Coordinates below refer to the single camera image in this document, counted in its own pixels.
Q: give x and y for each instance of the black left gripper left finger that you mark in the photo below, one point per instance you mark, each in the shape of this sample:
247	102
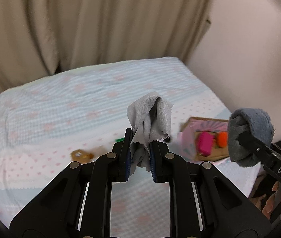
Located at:
115	166

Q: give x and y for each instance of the brown plush bear toy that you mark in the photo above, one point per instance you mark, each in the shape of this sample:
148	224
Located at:
84	156

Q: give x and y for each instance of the grey microfibre cloth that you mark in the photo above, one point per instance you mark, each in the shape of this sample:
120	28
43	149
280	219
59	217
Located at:
150	118

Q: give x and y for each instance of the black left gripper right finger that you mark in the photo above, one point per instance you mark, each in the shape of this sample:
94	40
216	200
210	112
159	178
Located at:
165	165

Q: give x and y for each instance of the dark grey plush cloth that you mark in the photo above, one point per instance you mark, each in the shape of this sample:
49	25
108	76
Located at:
248	129

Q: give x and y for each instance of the pink soft toy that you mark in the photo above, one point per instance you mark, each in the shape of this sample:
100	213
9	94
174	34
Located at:
204	143

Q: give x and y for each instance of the orange soft toy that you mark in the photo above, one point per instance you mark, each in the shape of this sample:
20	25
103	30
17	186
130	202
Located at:
222	139

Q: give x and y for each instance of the green wet wipes pack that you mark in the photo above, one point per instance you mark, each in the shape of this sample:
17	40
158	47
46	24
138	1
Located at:
119	140

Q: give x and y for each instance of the beige curtain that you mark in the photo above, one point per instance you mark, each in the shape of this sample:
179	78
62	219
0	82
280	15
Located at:
40	38

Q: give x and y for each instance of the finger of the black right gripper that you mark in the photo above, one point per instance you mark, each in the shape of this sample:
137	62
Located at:
257	150

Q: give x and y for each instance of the pink cardboard box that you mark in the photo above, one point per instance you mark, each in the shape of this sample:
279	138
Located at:
188	137

